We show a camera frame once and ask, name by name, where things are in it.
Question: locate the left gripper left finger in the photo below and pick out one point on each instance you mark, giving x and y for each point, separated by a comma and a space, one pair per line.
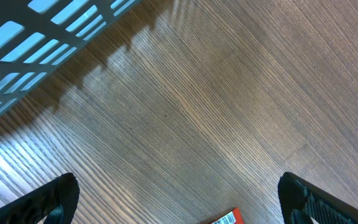
54, 202

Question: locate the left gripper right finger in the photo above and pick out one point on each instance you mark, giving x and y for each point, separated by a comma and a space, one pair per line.
303, 202

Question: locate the grey plastic shopping basket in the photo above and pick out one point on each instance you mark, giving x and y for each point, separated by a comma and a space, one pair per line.
37, 36

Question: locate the red chocolate bar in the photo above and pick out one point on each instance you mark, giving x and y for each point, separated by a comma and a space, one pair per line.
233, 217

